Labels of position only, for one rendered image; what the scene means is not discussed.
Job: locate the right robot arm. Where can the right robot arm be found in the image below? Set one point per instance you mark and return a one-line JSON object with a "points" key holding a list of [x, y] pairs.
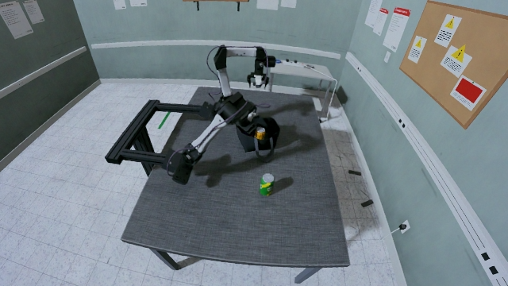
{"points": [[225, 110]]}

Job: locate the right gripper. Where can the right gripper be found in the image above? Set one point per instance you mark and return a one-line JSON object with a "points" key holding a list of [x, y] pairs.
{"points": [[247, 124]]}

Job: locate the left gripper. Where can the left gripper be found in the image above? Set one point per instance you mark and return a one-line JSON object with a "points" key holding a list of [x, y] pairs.
{"points": [[258, 74]]}

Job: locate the black tote bag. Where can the black tote bag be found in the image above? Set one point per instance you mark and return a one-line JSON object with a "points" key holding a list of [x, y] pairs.
{"points": [[251, 143]]}

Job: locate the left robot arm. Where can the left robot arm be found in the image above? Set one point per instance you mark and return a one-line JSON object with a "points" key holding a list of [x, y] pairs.
{"points": [[220, 64]]}

